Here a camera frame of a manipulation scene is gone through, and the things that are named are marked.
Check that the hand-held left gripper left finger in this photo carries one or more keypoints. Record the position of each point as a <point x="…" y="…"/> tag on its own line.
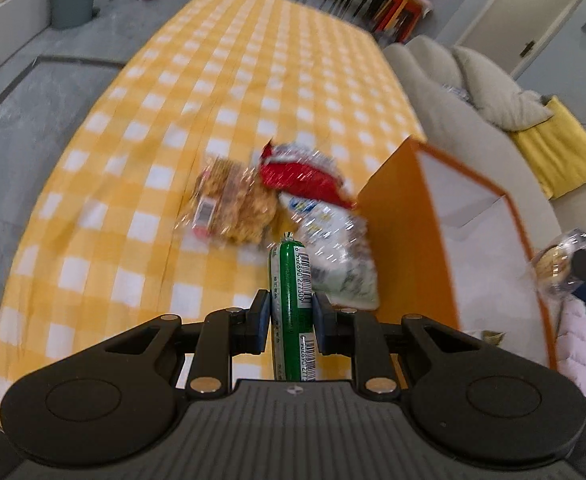
<point x="261" y="321"/>

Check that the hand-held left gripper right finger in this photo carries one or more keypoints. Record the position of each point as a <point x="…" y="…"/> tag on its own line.
<point x="323" y="325"/>

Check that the green sausage tube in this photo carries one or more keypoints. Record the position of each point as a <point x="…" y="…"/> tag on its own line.
<point x="290" y="300"/>

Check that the clear cookie packet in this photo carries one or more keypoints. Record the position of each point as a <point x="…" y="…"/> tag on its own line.
<point x="553" y="260"/>

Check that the white snack packet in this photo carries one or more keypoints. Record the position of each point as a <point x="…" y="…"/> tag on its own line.
<point x="333" y="245"/>

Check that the clear golden cracker packet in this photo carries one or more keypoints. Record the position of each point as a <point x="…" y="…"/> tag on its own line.
<point x="243" y="205"/>

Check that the orange cardboard box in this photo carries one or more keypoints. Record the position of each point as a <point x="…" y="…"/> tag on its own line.
<point x="398" y="220"/>

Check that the red snack packet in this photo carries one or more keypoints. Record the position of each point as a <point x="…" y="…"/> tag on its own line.
<point x="298" y="177"/>

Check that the yellow cushion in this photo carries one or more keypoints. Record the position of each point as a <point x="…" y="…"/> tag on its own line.
<point x="558" y="150"/>

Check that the beige sofa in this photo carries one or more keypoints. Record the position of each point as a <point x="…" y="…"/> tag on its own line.
<point x="453" y="125"/>

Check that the beige cushion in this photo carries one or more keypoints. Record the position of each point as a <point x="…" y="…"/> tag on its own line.
<point x="493" y="85"/>

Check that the small grey thing on sofa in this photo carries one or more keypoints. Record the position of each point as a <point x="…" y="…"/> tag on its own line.
<point x="457" y="93"/>

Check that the yellow checkered tablecloth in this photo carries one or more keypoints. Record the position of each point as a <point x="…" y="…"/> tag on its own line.
<point x="223" y="60"/>

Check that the white door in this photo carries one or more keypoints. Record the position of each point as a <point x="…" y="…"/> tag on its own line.
<point x="518" y="5"/>

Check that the stacked orange stools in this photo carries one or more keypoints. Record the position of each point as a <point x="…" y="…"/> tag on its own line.
<point x="400" y="12"/>

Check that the white low cabinet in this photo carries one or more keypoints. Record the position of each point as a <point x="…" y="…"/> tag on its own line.
<point x="8" y="30"/>

